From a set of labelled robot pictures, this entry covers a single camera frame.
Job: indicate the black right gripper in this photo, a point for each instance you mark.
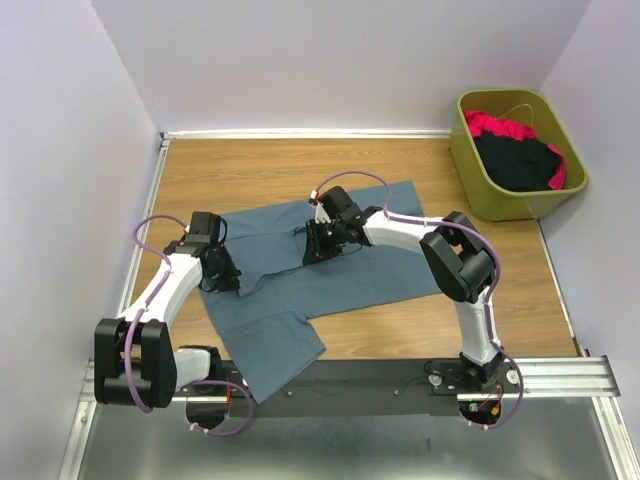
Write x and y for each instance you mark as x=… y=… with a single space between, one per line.
x=320 y=246

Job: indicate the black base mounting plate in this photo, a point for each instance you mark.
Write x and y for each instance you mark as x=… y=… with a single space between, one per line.
x=351 y=388

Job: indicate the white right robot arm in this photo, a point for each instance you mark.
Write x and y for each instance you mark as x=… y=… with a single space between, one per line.
x=463 y=264

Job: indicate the blue-grey t shirt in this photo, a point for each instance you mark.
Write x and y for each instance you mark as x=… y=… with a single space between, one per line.
x=265 y=323

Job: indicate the aluminium frame rail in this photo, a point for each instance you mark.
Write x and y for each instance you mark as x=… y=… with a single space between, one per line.
x=571 y=377

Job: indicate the olive green plastic bin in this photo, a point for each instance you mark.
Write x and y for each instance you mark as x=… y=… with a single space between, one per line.
x=488 y=201

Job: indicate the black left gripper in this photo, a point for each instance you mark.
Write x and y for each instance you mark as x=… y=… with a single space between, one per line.
x=223 y=275

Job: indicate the red t shirt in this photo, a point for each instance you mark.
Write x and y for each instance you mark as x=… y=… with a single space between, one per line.
x=479 y=121

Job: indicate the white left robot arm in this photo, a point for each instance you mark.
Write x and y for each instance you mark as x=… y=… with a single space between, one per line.
x=134 y=360

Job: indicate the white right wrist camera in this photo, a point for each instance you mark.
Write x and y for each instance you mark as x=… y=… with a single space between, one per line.
x=320 y=215

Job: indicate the black t shirt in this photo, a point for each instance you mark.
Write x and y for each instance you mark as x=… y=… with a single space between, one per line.
x=526 y=165

